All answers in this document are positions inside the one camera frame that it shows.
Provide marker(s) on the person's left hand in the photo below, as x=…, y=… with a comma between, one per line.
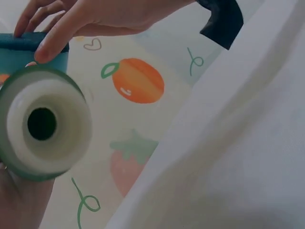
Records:
x=22, y=205

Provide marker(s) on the person's right hand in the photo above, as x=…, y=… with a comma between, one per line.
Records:
x=112, y=16

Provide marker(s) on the green cup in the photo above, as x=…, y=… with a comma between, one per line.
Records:
x=47, y=124

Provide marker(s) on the teal sponge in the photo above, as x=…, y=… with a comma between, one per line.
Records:
x=21, y=47

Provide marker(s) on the black wrist band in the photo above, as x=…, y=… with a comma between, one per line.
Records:
x=224, y=21

